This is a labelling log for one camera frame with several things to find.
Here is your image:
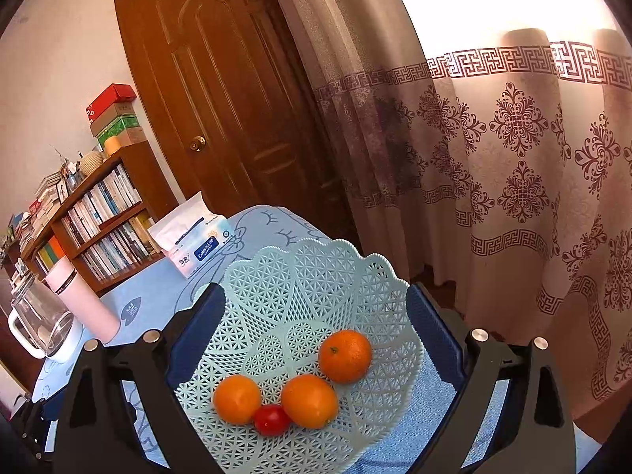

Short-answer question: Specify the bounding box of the orange mandarin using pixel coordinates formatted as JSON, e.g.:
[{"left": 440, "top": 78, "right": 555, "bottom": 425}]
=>
[
  {"left": 212, "top": 374, "right": 261, "bottom": 426},
  {"left": 318, "top": 329, "right": 373, "bottom": 384}
]

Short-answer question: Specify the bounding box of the blue patterned tablecloth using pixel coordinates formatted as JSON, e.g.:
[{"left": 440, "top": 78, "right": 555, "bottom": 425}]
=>
[{"left": 31, "top": 204, "right": 604, "bottom": 474}]

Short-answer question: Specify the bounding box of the glass electric kettle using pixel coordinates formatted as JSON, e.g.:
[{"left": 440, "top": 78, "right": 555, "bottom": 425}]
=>
[{"left": 8, "top": 273, "right": 84, "bottom": 364}]

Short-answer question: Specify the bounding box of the pink thermos bottle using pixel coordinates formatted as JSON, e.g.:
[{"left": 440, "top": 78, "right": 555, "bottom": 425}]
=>
[{"left": 45, "top": 257, "right": 120, "bottom": 344}]

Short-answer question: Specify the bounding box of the red tomato in basket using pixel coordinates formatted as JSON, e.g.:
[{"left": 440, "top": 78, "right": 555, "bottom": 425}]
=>
[{"left": 253, "top": 404, "right": 292, "bottom": 436}]

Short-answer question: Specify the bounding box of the wooden bookshelf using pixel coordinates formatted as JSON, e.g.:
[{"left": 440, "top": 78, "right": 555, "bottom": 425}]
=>
[{"left": 21, "top": 142, "right": 177, "bottom": 295}]

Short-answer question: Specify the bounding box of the tissue pack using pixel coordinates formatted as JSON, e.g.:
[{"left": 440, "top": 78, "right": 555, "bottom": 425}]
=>
[{"left": 148, "top": 192, "right": 235, "bottom": 278}]

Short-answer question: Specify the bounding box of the orange in basket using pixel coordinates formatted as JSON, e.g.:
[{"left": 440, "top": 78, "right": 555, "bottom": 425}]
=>
[{"left": 281, "top": 374, "right": 339, "bottom": 429}]

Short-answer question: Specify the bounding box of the mint lattice fruit basket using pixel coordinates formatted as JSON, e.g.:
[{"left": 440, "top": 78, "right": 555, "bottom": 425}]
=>
[{"left": 176, "top": 239, "right": 423, "bottom": 473}]

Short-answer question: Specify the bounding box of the woven round basket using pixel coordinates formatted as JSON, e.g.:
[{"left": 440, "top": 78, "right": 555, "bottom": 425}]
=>
[{"left": 79, "top": 151, "right": 104, "bottom": 177}]

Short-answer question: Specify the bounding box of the yellow cylinder candle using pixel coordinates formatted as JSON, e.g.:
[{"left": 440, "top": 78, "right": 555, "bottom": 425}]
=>
[{"left": 103, "top": 136, "right": 121, "bottom": 157}]

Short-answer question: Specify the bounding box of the brass door knob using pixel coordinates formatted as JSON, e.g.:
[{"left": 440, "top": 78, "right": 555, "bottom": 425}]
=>
[{"left": 190, "top": 136, "right": 207, "bottom": 152}]

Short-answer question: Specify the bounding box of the green box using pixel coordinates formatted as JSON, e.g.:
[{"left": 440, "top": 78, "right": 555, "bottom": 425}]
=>
[{"left": 96, "top": 115, "right": 139, "bottom": 148}]

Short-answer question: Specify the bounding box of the brown cardboard box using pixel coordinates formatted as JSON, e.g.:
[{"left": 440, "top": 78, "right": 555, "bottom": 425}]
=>
[{"left": 90, "top": 102, "right": 135, "bottom": 137}]

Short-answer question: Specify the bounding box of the patterned curtain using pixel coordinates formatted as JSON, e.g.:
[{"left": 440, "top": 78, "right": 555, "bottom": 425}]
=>
[{"left": 278, "top": 0, "right": 631, "bottom": 418}]

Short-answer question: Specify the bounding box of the red box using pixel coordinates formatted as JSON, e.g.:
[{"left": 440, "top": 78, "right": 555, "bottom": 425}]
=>
[{"left": 86, "top": 83, "right": 136, "bottom": 123}]

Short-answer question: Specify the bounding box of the brown wooden door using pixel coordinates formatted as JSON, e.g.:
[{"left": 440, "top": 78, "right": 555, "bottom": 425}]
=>
[{"left": 115, "top": 0, "right": 358, "bottom": 241}]

